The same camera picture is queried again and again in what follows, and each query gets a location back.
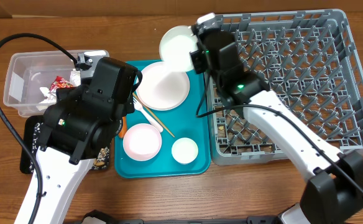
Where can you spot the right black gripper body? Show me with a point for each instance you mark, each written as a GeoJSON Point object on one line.
{"type": "Point", "coordinates": [208, 66]}

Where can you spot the small white plate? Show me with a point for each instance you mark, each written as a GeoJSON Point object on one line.
{"type": "Point", "coordinates": [175, 48]}

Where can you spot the white green tissue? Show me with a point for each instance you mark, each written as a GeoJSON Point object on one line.
{"type": "Point", "coordinates": [75, 78]}

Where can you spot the red snack wrapper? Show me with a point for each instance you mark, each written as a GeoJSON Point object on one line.
{"type": "Point", "coordinates": [60, 82]}

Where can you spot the white napkin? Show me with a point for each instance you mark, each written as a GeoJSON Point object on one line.
{"type": "Point", "coordinates": [50, 98]}

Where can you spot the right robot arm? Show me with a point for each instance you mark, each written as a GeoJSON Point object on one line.
{"type": "Point", "coordinates": [334, 180]}

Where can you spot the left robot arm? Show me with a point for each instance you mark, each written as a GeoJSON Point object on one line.
{"type": "Point", "coordinates": [84, 120]}

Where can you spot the grey dishwasher rack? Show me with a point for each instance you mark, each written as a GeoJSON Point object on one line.
{"type": "Point", "coordinates": [310, 60]}

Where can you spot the large white plate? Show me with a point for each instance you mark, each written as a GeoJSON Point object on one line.
{"type": "Point", "coordinates": [162, 89]}

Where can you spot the wooden chopstick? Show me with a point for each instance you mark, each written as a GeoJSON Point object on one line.
{"type": "Point", "coordinates": [154, 116]}

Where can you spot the teal plastic tray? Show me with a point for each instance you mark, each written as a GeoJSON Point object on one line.
{"type": "Point", "coordinates": [182, 123]}

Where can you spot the white plastic fork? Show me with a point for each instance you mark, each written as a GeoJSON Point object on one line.
{"type": "Point", "coordinates": [138, 106]}

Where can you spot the small white cup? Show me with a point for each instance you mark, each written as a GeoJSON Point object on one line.
{"type": "Point", "coordinates": [184, 151]}

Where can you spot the orange carrot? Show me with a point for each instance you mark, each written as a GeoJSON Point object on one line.
{"type": "Point", "coordinates": [123, 129]}

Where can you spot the spilled rice and peanuts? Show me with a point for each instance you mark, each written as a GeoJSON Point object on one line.
{"type": "Point", "coordinates": [100, 163]}

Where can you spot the clear plastic bin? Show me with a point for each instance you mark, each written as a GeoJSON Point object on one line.
{"type": "Point", "coordinates": [29, 71]}

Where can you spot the black plastic tray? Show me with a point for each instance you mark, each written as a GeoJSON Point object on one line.
{"type": "Point", "coordinates": [26, 165]}

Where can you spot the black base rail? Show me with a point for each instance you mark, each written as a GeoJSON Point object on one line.
{"type": "Point", "coordinates": [97, 217]}

